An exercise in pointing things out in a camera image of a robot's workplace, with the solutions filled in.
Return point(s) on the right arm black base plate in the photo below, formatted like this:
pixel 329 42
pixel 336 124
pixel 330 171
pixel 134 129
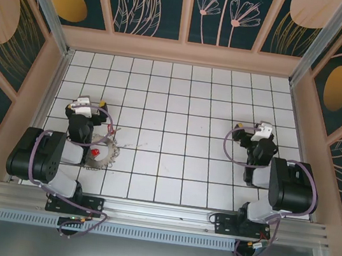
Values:
pixel 224 224

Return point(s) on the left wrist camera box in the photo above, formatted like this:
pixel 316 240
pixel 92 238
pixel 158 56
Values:
pixel 82 108

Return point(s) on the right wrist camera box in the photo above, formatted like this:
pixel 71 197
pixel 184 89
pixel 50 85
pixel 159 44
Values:
pixel 261 133

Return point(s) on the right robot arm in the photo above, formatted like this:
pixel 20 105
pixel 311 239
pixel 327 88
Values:
pixel 291 187

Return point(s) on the metal disc with keyrings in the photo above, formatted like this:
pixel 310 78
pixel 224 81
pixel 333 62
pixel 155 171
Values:
pixel 110 152

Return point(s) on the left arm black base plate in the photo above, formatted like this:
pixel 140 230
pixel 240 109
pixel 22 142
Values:
pixel 92 204

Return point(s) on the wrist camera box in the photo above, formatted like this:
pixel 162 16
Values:
pixel 261 133
pixel 82 108

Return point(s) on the aluminium mounting rail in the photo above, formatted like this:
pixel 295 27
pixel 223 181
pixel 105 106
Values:
pixel 158 213

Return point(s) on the aluminium side rail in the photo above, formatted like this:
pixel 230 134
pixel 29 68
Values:
pixel 57 75
pixel 296 111

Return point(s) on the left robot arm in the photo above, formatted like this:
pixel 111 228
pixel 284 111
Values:
pixel 31 155

